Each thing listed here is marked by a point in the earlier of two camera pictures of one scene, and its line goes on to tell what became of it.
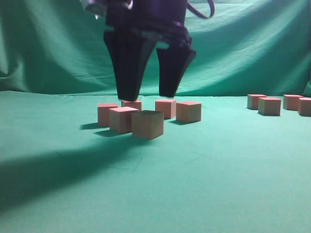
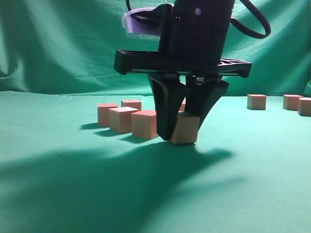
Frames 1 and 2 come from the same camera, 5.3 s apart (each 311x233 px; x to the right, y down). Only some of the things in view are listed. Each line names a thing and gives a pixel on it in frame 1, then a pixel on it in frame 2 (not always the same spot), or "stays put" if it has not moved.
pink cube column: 120,119 stays put
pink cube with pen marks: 136,104 stays put
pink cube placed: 147,124 stays put
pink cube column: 269,106 to 186,130
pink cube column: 103,113 stays put
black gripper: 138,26 to 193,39
